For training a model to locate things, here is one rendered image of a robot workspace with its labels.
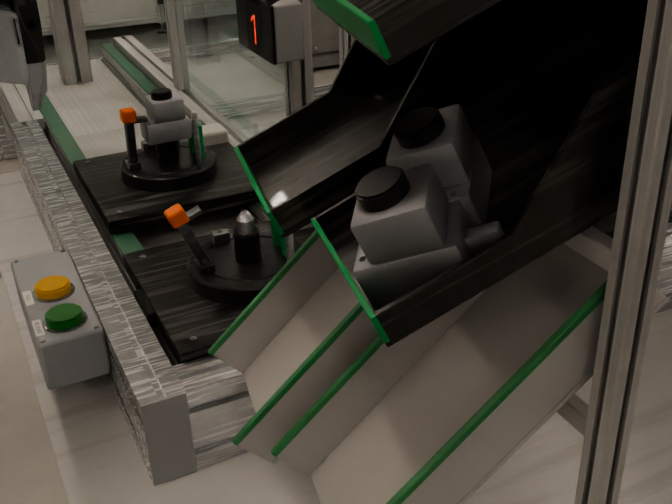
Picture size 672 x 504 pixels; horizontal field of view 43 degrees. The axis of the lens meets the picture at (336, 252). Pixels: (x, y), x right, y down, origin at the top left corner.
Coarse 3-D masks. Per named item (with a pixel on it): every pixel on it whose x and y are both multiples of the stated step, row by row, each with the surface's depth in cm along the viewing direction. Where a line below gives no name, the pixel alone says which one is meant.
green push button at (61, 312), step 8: (64, 304) 94; (72, 304) 94; (48, 312) 92; (56, 312) 92; (64, 312) 92; (72, 312) 92; (80, 312) 93; (48, 320) 91; (56, 320) 91; (64, 320) 91; (72, 320) 91; (80, 320) 92; (56, 328) 91; (64, 328) 91
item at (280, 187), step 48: (528, 0) 57; (432, 48) 56; (480, 48) 57; (336, 96) 69; (384, 96) 69; (432, 96) 58; (240, 144) 69; (288, 144) 70; (336, 144) 66; (384, 144) 58; (288, 192) 64; (336, 192) 59
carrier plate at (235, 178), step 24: (216, 144) 136; (96, 168) 128; (120, 168) 128; (240, 168) 127; (96, 192) 121; (120, 192) 120; (144, 192) 120; (168, 192) 120; (192, 192) 120; (216, 192) 120; (240, 192) 120; (120, 216) 114; (144, 216) 114
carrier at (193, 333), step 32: (256, 224) 110; (128, 256) 104; (160, 256) 103; (192, 256) 99; (224, 256) 99; (256, 256) 97; (288, 256) 94; (160, 288) 97; (192, 288) 96; (224, 288) 93; (256, 288) 92; (160, 320) 91; (192, 320) 91; (224, 320) 90; (192, 352) 86
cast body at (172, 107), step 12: (156, 96) 119; (168, 96) 120; (156, 108) 119; (168, 108) 120; (180, 108) 121; (156, 120) 120; (168, 120) 121; (180, 120) 121; (144, 132) 122; (156, 132) 121; (168, 132) 121; (180, 132) 122; (192, 132) 125
